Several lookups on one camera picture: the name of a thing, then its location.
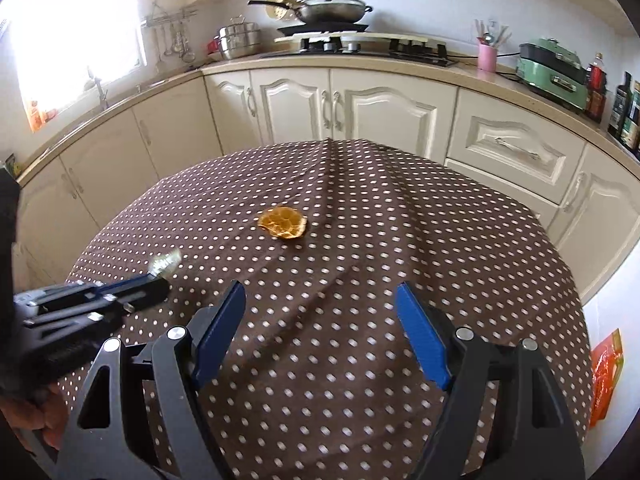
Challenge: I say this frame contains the person's left hand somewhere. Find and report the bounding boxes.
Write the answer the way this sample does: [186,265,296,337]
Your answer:
[1,384,68,452]

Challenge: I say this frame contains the brown polka dot tablecloth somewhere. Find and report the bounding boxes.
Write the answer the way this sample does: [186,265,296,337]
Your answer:
[70,141,592,479]

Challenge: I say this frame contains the orange plastic bag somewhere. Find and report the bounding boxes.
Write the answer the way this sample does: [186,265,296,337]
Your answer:
[589,328,624,428]

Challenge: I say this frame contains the sink faucet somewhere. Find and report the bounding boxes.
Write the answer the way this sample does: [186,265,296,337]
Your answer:
[85,72,108,110]

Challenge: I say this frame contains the cream lower cabinets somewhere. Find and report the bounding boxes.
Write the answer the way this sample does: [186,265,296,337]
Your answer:
[17,55,639,309]

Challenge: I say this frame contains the red bowl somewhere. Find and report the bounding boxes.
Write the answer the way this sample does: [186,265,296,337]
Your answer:
[207,37,220,54]

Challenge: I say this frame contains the hanging utensil rack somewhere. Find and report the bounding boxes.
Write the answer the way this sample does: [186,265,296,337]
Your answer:
[141,0,198,74]

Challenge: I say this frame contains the stainless steel steamer pot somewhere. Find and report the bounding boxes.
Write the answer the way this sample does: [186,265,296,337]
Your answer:
[218,15,262,60]

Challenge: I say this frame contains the window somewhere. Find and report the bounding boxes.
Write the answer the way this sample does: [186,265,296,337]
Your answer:
[1,0,145,113]

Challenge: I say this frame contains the black gas stove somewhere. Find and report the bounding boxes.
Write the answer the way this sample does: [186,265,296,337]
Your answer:
[259,23,456,67]

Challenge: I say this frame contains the dark oil bottle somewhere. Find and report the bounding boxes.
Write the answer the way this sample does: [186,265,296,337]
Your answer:
[608,72,631,139]

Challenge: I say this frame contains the pink utensil holder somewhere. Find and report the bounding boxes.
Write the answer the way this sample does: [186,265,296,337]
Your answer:
[477,42,498,74]

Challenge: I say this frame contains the round woven trivet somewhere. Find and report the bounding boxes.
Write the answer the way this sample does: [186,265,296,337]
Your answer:
[264,0,302,21]

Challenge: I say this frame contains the green electric cooker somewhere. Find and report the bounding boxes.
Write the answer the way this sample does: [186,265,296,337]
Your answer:
[516,38,588,112]

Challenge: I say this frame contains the red cap sauce bottle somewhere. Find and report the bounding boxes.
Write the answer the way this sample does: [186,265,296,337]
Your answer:
[585,52,606,124]

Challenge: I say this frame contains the black wok with lid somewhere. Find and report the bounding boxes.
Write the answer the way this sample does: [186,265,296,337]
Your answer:
[247,0,373,24]

